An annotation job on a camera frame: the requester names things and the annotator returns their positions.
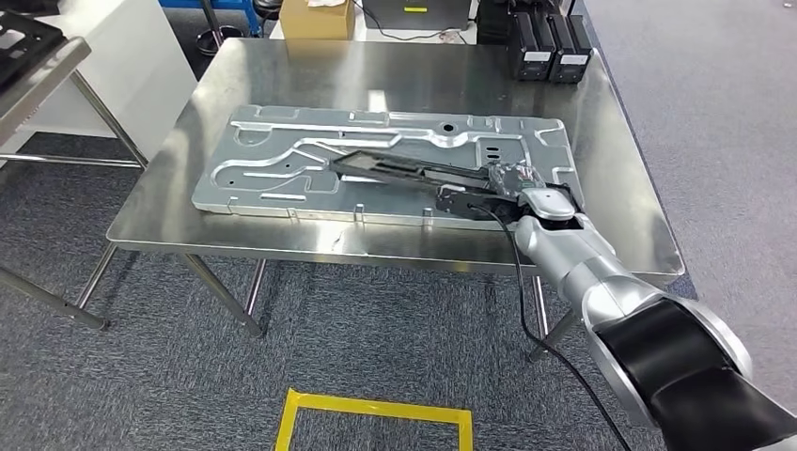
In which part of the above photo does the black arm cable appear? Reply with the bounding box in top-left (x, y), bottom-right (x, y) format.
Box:
top-left (470, 204), bottom-right (633, 451)

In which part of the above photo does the stamped sheet metal panel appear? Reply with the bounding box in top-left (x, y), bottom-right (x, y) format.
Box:
top-left (191, 103), bottom-right (586, 233)

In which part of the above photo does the stainless steel workbench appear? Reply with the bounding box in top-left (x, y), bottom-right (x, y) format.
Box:
top-left (73, 36), bottom-right (687, 365)

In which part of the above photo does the blue metal shelf rack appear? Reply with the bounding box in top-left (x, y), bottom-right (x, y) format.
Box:
top-left (158, 0), bottom-right (263, 39)

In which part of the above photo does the black device box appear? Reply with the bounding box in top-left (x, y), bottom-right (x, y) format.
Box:
top-left (476, 0), bottom-right (518, 46)

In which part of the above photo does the brown cardboard box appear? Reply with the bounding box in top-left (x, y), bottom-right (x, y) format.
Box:
top-left (278, 0), bottom-right (356, 41)

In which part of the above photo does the black battery box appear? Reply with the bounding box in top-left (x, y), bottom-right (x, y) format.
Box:
top-left (508, 12), bottom-right (557, 82)
top-left (547, 13), bottom-right (593, 86)

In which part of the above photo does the white cabinet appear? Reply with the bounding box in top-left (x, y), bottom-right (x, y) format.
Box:
top-left (31, 0), bottom-right (199, 163)

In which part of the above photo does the stainless steel table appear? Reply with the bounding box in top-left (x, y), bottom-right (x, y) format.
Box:
top-left (0, 36), bottom-right (150, 331)

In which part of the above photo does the grey pole with black base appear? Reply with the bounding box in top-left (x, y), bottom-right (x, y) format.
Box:
top-left (195, 0), bottom-right (245, 58)

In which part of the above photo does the thin cable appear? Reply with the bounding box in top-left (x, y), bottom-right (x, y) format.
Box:
top-left (352, 0), bottom-right (465, 43)

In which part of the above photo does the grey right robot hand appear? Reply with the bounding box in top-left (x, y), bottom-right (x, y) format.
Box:
top-left (485, 163), bottom-right (551, 200)

